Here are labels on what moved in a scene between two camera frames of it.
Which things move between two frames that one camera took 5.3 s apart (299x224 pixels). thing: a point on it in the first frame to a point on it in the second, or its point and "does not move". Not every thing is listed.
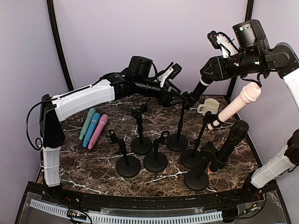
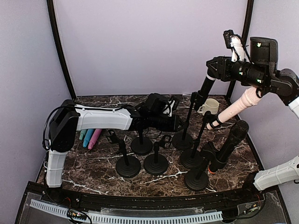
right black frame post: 248,16 does not move
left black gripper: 167,101 to 174,127
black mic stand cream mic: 188,159 does not move
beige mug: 210,105 does not move
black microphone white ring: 196,94 to 203,92
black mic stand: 179,142 to 184,141
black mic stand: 126,166 does not move
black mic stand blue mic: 142,145 does not move
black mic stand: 156,162 does not move
